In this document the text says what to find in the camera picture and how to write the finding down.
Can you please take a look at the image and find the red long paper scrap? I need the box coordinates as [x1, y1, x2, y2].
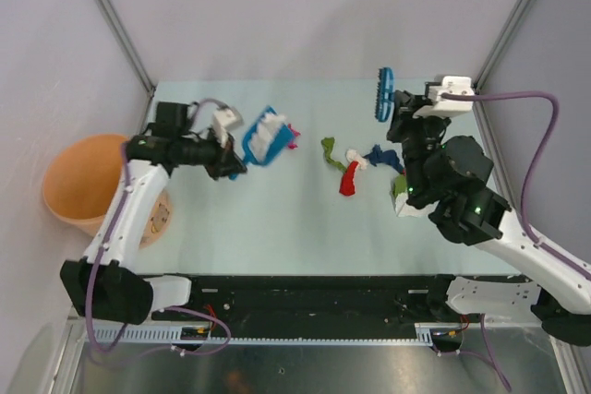
[339, 161, 359, 197]

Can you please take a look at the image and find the green twisted paper scrap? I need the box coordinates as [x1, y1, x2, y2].
[320, 137, 347, 173]

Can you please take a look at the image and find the white cable duct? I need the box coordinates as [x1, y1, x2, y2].
[87, 323, 463, 347]

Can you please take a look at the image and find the small white paper scrap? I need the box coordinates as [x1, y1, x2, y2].
[345, 149, 368, 170]

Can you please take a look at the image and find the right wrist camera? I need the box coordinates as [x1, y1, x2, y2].
[413, 75, 475, 119]

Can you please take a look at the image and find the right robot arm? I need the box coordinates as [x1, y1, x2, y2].
[387, 84, 590, 347]

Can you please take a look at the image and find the dark blue twisted paper scrap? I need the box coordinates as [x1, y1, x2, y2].
[363, 144, 404, 174]

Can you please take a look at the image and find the pink paper scrap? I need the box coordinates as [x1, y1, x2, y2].
[287, 124, 301, 149]

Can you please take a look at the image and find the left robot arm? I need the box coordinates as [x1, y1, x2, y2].
[60, 100, 247, 325]

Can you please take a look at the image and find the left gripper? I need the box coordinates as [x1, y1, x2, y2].
[176, 125, 247, 181]

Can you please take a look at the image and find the blue hand brush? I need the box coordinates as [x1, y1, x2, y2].
[374, 66, 395, 123]

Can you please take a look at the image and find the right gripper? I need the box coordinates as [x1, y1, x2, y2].
[383, 91, 447, 202]

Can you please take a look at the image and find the green paper scrap right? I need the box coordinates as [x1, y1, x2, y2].
[392, 174, 407, 198]

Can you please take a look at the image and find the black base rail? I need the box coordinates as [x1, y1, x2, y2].
[185, 275, 464, 340]

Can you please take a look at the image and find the blue plastic dustpan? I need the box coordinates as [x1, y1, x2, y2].
[241, 106, 294, 167]

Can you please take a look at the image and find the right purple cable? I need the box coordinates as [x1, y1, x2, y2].
[440, 90, 591, 390]

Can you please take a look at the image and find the orange plastic bucket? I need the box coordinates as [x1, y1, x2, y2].
[42, 134, 173, 257]

